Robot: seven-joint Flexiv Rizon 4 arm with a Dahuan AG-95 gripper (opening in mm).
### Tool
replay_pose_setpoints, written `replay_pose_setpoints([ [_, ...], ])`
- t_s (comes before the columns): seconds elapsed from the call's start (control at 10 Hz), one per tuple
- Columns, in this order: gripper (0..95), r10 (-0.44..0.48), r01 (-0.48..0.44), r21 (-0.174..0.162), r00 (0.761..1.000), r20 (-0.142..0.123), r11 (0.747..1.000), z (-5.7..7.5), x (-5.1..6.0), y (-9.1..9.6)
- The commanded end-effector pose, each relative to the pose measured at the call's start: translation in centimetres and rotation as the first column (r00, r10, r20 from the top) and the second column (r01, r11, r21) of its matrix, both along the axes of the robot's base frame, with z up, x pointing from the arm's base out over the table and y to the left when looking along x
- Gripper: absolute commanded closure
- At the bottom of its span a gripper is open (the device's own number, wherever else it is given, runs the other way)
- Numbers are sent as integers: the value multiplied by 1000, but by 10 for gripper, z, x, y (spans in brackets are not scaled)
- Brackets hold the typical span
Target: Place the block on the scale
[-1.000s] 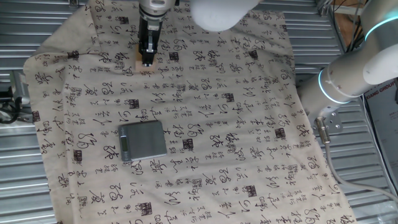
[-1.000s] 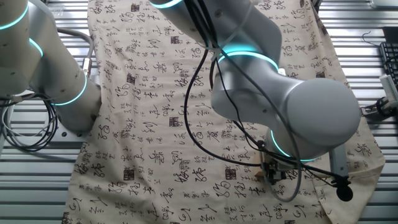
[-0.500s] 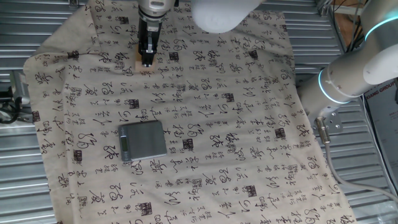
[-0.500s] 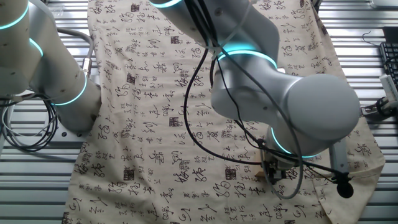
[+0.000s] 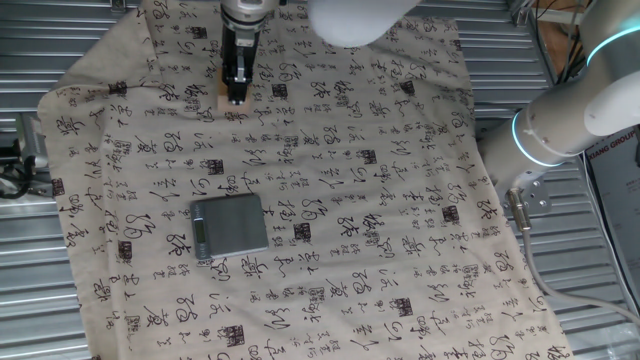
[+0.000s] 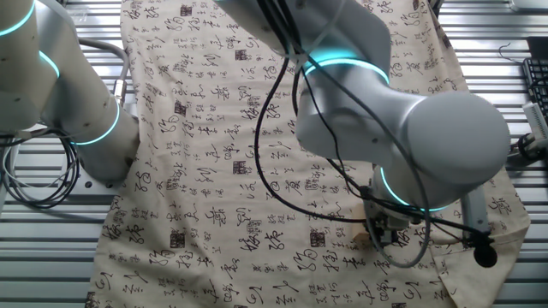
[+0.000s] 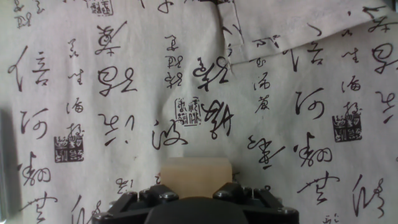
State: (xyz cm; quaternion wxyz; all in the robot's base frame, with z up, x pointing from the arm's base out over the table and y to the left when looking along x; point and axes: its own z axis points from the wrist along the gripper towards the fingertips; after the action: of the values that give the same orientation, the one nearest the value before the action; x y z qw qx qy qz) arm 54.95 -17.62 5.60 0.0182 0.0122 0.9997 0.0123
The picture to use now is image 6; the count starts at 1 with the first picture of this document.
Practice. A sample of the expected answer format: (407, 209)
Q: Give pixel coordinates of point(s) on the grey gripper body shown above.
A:
(391, 218)

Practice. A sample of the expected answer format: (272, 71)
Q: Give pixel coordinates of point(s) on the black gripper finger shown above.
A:
(389, 238)
(374, 233)

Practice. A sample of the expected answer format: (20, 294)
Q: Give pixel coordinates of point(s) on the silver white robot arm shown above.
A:
(454, 137)

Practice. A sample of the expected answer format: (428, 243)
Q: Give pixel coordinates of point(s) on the white perforated box device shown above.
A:
(537, 120)

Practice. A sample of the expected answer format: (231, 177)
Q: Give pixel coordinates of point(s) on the calligraphy print beige tablecloth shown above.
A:
(192, 192)

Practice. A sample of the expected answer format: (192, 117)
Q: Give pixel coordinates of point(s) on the black keyboard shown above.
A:
(538, 81)

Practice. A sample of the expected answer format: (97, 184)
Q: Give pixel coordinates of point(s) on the black monitor box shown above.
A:
(538, 47)

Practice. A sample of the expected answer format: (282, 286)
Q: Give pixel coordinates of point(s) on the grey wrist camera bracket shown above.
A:
(475, 209)

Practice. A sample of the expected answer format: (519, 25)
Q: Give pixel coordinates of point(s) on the black round camera plug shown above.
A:
(484, 254)

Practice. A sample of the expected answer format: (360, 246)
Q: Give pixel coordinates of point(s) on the black clamp camera stand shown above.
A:
(524, 147)

